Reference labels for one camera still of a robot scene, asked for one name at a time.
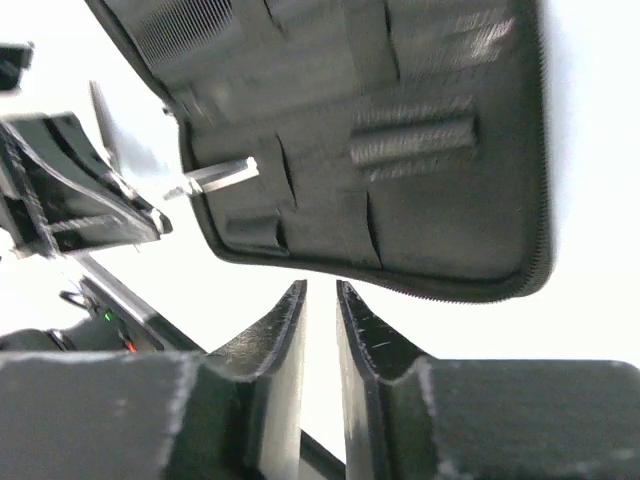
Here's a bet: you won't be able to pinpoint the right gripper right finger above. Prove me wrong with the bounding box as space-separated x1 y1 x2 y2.
336 281 639 479

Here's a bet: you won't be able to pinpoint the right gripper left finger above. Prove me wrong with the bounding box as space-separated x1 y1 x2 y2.
1 281 306 479

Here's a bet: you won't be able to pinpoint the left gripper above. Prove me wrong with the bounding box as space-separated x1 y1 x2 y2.
1 42 173 259

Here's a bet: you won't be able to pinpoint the silver scissors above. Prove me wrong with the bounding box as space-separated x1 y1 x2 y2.
89 80 259 201

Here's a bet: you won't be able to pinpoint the long black barber comb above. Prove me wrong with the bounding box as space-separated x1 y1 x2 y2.
132 0 234 67

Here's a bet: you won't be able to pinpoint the black zip tool case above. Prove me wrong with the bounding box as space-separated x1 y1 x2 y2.
89 1 552 303

